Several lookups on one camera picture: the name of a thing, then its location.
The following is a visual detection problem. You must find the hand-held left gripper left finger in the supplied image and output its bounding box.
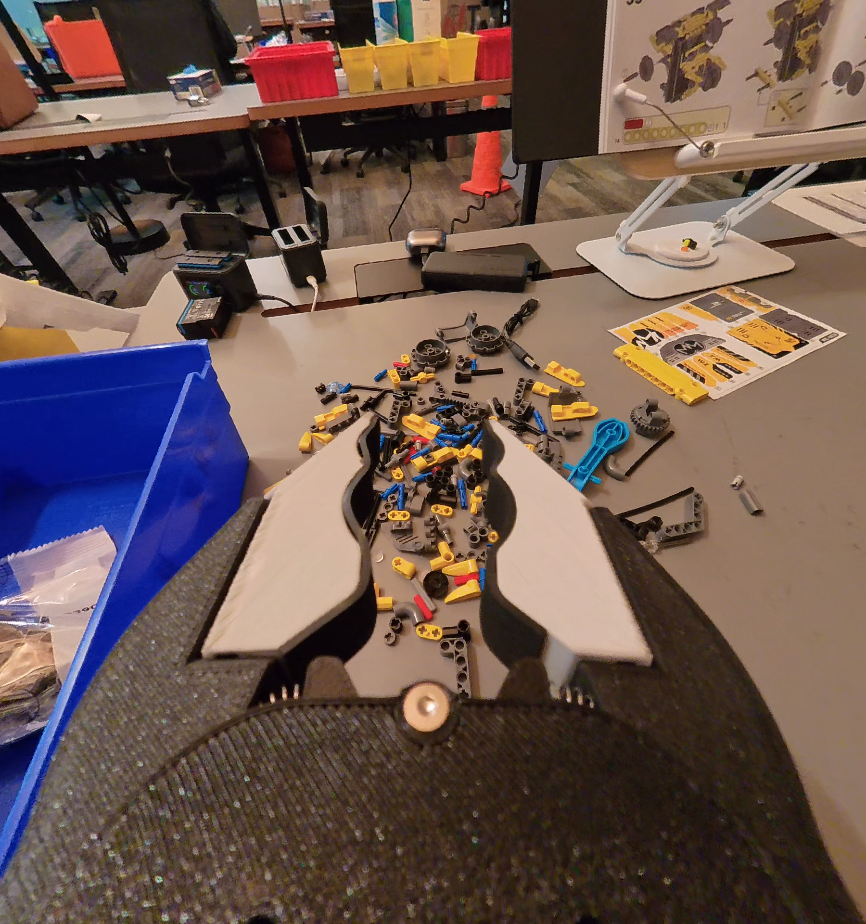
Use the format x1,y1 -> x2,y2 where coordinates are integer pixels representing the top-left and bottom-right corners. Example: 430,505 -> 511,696
201,415 -> 382,661

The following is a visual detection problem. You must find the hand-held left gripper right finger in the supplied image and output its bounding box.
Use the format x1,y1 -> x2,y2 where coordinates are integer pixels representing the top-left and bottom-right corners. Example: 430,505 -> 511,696
478,417 -> 655,695

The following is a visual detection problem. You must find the pile of small building pieces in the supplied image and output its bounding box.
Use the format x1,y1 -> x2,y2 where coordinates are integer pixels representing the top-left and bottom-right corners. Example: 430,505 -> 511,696
299,346 -> 600,697

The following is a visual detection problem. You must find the grey bent technic liftarm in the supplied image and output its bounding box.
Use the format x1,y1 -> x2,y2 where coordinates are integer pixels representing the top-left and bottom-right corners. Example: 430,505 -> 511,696
617,487 -> 708,553

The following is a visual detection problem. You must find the blue brick separator tool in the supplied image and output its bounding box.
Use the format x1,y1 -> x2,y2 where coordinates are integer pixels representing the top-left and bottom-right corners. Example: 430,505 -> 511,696
565,417 -> 632,493

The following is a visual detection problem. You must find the black long axle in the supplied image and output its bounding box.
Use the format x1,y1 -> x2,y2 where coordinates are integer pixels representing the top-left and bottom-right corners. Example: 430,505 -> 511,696
624,431 -> 675,479

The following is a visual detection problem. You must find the dark grey bevel gear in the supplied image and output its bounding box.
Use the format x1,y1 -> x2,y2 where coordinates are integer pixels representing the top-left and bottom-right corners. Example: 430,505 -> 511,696
629,398 -> 672,439

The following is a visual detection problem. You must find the yellow rectangular panel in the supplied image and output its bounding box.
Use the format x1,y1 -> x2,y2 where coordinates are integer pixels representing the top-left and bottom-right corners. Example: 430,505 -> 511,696
613,343 -> 710,407

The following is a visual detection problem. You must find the clear plastic parts bag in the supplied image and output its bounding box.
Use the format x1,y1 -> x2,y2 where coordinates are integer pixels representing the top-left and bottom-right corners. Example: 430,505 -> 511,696
0,614 -> 69,759
0,526 -> 120,636

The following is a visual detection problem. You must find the blue plastic bin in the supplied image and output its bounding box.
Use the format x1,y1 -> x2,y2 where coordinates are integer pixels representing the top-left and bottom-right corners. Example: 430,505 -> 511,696
0,339 -> 251,903

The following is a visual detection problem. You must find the black battery pack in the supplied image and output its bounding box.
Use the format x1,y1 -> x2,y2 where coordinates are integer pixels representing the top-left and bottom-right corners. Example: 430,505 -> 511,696
175,295 -> 233,342

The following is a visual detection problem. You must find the black battery charging case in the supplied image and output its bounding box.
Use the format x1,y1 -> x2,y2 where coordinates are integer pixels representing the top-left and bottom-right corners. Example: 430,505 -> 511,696
172,211 -> 251,315

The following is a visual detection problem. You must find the black flat pad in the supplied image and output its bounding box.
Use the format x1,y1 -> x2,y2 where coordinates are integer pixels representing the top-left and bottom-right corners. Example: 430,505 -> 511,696
354,242 -> 553,300

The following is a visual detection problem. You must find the black dual slot charger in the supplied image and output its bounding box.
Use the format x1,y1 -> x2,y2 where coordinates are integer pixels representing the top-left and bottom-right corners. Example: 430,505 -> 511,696
270,186 -> 331,290

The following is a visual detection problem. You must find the black power adapter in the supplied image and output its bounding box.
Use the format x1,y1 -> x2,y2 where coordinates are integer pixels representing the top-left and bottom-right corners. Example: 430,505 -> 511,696
420,249 -> 542,293

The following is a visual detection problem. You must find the yellow sticker sheet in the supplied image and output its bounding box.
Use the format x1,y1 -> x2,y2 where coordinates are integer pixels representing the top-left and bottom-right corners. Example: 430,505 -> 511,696
608,285 -> 847,401

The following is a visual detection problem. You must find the white book stand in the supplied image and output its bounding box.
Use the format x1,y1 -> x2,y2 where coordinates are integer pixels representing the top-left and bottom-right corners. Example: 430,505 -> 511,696
576,81 -> 866,300

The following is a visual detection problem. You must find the black round stand base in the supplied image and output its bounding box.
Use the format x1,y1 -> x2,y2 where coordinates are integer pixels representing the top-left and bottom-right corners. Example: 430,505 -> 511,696
108,217 -> 170,250

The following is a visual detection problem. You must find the orange traffic cone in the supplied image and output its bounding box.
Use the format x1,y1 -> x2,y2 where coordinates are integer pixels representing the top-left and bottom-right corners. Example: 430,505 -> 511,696
459,94 -> 513,197

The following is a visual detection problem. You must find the printed paper sheet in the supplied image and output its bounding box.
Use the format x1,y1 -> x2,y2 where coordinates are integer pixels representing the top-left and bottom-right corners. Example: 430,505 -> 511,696
771,175 -> 866,239

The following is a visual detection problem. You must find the brown edged work table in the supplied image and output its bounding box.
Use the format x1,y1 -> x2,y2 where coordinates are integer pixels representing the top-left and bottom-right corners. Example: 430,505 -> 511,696
247,76 -> 513,210

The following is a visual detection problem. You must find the grey work table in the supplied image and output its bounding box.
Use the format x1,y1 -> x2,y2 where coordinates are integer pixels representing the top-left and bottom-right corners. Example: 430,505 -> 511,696
0,83 -> 282,290

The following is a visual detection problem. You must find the red plastic bin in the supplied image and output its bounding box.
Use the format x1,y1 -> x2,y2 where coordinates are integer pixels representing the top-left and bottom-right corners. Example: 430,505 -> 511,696
472,27 -> 513,82
244,40 -> 342,105

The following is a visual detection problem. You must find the small blue box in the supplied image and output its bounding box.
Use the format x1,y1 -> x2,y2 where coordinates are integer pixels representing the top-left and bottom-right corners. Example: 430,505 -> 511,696
167,66 -> 225,103

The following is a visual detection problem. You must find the yellow plastic bin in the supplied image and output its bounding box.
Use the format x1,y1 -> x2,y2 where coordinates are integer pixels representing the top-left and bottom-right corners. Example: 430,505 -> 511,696
408,36 -> 445,88
338,42 -> 378,93
440,32 -> 481,84
374,38 -> 412,91

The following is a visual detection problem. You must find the black monitor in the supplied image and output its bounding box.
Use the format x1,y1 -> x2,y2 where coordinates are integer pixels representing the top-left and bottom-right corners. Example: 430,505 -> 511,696
511,0 -> 611,225

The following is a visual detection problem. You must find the black office chair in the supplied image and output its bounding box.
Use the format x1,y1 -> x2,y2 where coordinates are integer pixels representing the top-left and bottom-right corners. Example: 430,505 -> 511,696
95,0 -> 241,210

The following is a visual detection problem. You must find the building instruction booklet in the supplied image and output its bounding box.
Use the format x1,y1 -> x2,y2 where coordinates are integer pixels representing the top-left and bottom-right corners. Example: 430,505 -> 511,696
598,0 -> 866,156

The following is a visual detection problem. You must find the orange plastic bin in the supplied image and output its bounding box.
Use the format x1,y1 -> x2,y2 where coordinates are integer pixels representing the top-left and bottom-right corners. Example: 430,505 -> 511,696
43,14 -> 125,80

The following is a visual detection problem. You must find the black usb cable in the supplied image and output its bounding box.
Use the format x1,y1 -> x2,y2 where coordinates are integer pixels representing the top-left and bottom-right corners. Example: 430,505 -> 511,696
501,298 -> 547,371

